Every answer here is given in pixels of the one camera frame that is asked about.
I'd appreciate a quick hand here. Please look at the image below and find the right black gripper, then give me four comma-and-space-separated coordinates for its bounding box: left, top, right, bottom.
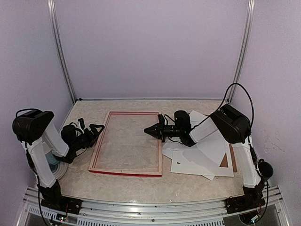
144, 119, 182, 142

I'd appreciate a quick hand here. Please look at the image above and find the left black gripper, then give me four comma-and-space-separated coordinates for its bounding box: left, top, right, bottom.
71, 124, 104, 151

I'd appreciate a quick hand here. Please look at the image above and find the clear acrylic sheet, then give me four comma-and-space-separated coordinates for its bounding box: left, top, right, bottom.
95, 113, 158, 172

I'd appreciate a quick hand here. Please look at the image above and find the wooden red photo frame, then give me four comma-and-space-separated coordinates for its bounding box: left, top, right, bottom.
88, 111, 163, 178

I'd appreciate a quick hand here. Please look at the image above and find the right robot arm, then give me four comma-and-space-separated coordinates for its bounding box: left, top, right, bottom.
144, 104, 271, 213

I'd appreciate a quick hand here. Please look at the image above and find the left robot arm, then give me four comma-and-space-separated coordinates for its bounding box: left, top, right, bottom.
12, 108, 105, 211

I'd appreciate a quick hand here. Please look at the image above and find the white photo paper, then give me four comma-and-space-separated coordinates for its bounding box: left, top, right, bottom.
162, 111, 234, 180

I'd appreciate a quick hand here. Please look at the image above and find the light blue cup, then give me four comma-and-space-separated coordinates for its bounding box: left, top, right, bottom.
42, 141, 59, 165

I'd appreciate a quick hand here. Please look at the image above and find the white round plate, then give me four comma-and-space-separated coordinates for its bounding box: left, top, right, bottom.
49, 162, 68, 180

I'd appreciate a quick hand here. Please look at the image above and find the brown backing board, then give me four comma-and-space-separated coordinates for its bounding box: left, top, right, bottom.
204, 111, 238, 173

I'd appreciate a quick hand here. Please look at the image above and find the white mat board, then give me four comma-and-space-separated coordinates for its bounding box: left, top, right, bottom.
171, 148, 234, 177

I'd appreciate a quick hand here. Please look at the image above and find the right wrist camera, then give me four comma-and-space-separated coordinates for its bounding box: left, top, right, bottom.
158, 114, 168, 126

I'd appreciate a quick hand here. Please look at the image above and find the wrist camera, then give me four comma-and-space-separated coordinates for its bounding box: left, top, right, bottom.
158, 114, 168, 126
78, 118, 85, 130

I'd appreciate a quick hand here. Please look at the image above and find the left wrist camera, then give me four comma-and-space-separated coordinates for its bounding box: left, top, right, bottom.
78, 118, 85, 130

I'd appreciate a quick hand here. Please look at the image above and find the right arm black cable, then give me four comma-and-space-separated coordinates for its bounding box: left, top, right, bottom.
220, 82, 255, 132

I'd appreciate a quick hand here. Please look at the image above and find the aluminium front rail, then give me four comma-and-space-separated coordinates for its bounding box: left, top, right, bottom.
17, 186, 291, 226

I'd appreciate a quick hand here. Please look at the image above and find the left aluminium post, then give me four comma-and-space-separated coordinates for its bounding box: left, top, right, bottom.
47, 0, 77, 104

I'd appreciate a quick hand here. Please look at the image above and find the aluminium post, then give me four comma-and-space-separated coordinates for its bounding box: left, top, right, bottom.
47, 0, 77, 104
226, 0, 256, 103

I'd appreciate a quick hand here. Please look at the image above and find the right aluminium post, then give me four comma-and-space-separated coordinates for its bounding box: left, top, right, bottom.
226, 0, 256, 103

